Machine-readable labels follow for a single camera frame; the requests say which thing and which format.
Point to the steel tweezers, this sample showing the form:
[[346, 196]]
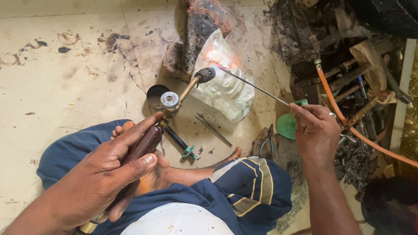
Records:
[[213, 128]]

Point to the black bag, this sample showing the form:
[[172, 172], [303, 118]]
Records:
[[388, 14]]

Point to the embossed silver metal sheet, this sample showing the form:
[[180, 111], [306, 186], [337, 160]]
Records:
[[228, 94]]

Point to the white wooden strip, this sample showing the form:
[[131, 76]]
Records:
[[403, 91]]

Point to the dirty dark cloth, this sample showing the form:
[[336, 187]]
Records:
[[287, 156]]

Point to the person's left hand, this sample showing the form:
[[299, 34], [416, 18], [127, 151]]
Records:
[[94, 176]]

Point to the golden embossed panel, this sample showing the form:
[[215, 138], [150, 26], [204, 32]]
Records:
[[412, 130]]

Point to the black tool with teal clamp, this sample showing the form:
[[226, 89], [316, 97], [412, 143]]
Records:
[[176, 138]]

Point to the black round container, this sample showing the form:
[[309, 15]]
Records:
[[392, 209]]

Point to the green plastic scoop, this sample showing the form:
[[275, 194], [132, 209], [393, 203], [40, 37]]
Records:
[[285, 125]]

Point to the person's white shirt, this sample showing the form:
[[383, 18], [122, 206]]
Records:
[[176, 220]]

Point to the small brown brick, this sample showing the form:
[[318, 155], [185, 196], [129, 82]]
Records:
[[172, 60]]

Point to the person's right hand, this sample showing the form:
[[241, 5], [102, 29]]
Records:
[[318, 137]]

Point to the charred dark brick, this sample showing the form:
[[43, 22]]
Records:
[[197, 39]]

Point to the small round metal tin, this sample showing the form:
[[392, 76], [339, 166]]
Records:
[[154, 96]]

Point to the thin metal solder rod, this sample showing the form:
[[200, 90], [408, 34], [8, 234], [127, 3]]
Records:
[[254, 86]]

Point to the person's blue striped wrap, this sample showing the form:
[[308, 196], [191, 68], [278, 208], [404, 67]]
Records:
[[248, 189]]

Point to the pile of small metal punches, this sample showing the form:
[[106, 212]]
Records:
[[354, 160]]

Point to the reddish burnt brick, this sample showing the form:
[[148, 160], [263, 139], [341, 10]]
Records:
[[217, 14]]

